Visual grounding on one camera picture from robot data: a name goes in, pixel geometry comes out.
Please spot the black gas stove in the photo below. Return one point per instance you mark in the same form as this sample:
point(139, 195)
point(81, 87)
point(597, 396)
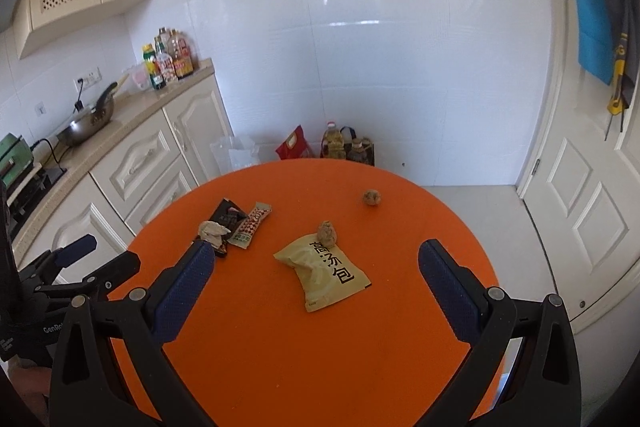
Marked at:
point(35, 187)

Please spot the green countertop appliance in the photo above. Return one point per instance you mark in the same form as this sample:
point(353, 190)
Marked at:
point(12, 157)

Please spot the yellow and black hanging tool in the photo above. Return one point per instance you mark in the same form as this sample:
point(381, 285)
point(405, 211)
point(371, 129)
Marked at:
point(619, 67)

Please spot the white plastic bag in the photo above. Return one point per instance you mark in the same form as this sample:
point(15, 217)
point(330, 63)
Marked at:
point(235, 157)

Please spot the white panelled door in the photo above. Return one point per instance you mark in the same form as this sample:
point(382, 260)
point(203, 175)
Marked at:
point(585, 207)

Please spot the crumpled beige tissue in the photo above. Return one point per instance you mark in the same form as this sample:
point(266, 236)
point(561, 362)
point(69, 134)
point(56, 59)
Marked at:
point(212, 232)

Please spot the yellow soup packet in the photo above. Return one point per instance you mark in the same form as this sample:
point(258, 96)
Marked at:
point(330, 277)

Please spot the red and beige snack wrapper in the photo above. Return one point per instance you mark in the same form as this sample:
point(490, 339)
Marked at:
point(250, 224)

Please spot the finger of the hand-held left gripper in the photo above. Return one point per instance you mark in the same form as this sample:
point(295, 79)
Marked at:
point(80, 249)
point(117, 267)

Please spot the wooden spatula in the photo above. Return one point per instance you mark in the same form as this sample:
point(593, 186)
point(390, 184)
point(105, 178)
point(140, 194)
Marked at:
point(122, 82)

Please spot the brown crumpled paper ball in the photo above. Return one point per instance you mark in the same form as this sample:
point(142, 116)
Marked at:
point(372, 198)
point(327, 234)

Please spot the person's left hand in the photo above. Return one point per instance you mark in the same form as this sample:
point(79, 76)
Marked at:
point(30, 384)

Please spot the cream kitchen counter cabinets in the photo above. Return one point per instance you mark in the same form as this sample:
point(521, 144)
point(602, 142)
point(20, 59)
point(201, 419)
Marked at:
point(140, 162)

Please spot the red food bag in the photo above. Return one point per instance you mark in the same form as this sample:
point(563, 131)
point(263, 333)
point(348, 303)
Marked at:
point(295, 147)

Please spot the white wall socket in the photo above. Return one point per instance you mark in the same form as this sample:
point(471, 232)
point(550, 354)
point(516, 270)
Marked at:
point(89, 78)

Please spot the white wall switch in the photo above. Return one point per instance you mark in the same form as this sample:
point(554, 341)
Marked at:
point(40, 109)

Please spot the orange round table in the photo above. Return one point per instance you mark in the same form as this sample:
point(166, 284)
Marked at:
point(280, 347)

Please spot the row of condiment bottles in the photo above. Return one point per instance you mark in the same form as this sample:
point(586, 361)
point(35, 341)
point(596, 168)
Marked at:
point(167, 62)

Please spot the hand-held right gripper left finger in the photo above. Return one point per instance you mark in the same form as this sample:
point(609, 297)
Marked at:
point(185, 292)

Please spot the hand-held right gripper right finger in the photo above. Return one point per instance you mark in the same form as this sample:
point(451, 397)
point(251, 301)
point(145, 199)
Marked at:
point(445, 287)

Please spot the black bag with jars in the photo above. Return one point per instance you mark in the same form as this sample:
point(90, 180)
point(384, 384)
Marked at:
point(365, 154)

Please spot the black snack wrapper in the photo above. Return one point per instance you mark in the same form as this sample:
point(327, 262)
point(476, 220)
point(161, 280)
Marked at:
point(227, 214)

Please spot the yellow cooking oil bottle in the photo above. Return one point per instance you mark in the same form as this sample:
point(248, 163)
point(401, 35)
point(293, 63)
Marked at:
point(336, 142)

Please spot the clear plastic container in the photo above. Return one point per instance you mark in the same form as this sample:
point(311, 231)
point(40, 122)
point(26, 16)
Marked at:
point(136, 82)

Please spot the metal wok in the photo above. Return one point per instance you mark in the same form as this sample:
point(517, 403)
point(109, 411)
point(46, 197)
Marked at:
point(85, 124)

